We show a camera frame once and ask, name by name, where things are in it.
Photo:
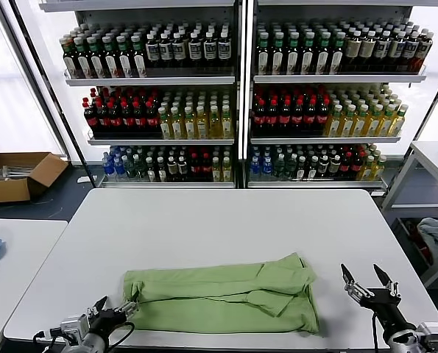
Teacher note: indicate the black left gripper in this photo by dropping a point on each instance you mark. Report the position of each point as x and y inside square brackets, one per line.
[106, 321]

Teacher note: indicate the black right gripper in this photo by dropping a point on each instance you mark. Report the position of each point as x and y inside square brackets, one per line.
[384, 303]

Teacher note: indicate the light green polo shirt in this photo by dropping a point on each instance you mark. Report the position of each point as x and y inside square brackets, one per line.
[211, 294]

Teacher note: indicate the dark grey storage crate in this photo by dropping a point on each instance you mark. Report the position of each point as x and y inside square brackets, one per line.
[406, 235]

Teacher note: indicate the red cloth item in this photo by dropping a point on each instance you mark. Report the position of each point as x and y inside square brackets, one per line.
[424, 252]

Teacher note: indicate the crumpled grey cloth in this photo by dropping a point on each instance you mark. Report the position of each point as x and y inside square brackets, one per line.
[437, 235]

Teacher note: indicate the grey metal side table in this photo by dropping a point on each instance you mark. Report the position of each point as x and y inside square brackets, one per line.
[406, 206]

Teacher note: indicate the small yellow juice bottle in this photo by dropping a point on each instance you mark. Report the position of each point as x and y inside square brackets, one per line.
[367, 169]
[227, 171]
[216, 171]
[378, 167]

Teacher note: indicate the small red-label cola bottle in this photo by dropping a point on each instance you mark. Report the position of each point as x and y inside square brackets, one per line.
[195, 169]
[206, 169]
[345, 167]
[357, 167]

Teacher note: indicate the small white-label dark bottle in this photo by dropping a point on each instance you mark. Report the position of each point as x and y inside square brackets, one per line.
[323, 165]
[335, 165]
[172, 169]
[182, 169]

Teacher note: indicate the small black white-cap bottle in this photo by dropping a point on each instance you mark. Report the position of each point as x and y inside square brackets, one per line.
[302, 169]
[151, 171]
[311, 169]
[161, 171]

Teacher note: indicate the white paper scrap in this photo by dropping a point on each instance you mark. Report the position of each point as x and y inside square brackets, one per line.
[83, 179]

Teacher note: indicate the dark green drink bottle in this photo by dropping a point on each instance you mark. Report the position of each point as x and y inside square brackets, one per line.
[291, 167]
[141, 169]
[279, 167]
[131, 169]

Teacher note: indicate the blue water bottle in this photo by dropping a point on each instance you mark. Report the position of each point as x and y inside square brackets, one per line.
[255, 166]
[267, 166]
[109, 167]
[119, 167]

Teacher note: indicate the open brown cardboard box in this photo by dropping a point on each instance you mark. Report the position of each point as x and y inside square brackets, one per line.
[5, 191]

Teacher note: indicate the clear rods bundle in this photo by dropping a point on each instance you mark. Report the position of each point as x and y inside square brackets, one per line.
[12, 172]

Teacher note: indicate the red-cap cola bottle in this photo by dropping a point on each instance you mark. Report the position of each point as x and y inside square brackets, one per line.
[310, 119]
[273, 119]
[116, 121]
[298, 119]
[260, 119]
[323, 119]
[128, 121]
[285, 119]
[103, 121]
[91, 121]
[140, 121]
[152, 121]

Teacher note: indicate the black slanted pole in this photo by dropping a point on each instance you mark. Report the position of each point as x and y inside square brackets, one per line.
[436, 103]
[45, 73]

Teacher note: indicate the grey metal shelf unit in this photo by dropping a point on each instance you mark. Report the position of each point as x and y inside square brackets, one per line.
[148, 80]
[332, 78]

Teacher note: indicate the green-cap dark tea bottle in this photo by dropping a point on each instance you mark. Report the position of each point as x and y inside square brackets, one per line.
[83, 64]
[322, 59]
[278, 59]
[293, 59]
[126, 64]
[308, 59]
[140, 62]
[70, 62]
[337, 59]
[97, 64]
[263, 59]
[111, 64]

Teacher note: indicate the beige-label dark drink bottle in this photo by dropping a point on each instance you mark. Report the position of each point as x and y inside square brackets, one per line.
[353, 51]
[367, 51]

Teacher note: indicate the white-label dark drink bottle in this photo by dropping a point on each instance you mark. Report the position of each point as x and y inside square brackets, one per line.
[382, 49]
[210, 49]
[180, 50]
[152, 51]
[410, 51]
[224, 49]
[195, 50]
[396, 51]
[166, 50]

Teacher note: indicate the red-label dark drink bottle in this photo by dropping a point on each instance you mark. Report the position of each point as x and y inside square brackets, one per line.
[423, 53]

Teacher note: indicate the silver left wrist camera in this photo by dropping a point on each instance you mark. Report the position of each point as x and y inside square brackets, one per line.
[73, 327]

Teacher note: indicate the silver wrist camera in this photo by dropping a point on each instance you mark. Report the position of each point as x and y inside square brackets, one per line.
[73, 327]
[432, 331]

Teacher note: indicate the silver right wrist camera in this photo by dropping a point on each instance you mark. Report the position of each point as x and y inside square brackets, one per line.
[432, 331]

